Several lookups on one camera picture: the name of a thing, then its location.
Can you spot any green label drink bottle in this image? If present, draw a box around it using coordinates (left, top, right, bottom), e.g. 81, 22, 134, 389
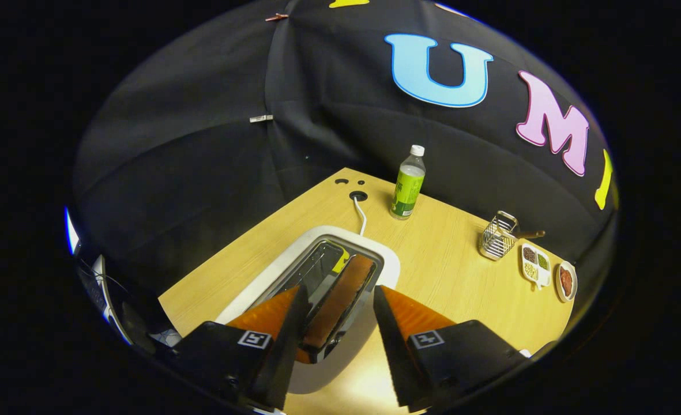
389, 145, 427, 220

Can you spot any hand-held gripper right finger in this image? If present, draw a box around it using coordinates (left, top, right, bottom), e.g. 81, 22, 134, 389
373, 285, 528, 413

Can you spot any white divided dish of beans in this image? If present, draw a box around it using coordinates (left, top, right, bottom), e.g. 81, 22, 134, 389
521, 243, 552, 291

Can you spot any white round plate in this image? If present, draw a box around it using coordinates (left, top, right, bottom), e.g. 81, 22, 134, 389
555, 261, 578, 303

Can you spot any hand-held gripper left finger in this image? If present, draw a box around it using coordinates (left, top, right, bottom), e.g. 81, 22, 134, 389
170, 284, 310, 411

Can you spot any metal mesh utensil holder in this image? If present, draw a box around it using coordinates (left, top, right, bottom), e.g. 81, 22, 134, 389
479, 210, 520, 262

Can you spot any white toaster cable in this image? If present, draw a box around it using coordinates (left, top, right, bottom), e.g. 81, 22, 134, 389
349, 191, 370, 237

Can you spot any toasted bread slice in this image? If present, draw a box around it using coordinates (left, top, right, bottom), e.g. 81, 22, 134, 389
301, 254, 377, 351

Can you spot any black backdrop cloth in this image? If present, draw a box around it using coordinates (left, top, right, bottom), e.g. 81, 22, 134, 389
72, 0, 620, 323

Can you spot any white toaster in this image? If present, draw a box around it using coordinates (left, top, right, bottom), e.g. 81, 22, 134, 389
215, 225, 401, 395

